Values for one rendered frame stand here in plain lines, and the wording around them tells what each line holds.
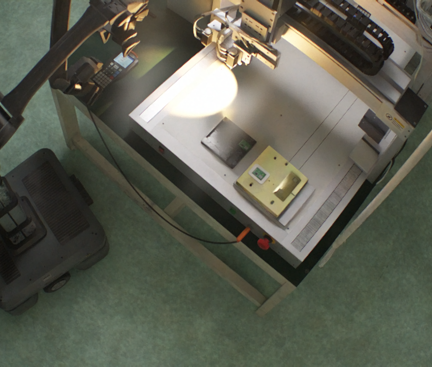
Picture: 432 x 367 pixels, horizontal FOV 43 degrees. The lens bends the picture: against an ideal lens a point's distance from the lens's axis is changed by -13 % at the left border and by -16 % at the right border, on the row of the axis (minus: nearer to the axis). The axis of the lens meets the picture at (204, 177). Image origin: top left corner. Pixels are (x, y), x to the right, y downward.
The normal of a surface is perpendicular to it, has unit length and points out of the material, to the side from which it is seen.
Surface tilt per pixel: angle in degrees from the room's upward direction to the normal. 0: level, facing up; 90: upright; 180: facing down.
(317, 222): 0
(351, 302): 0
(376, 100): 90
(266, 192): 0
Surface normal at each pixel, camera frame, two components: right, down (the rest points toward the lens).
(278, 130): 0.07, -0.36
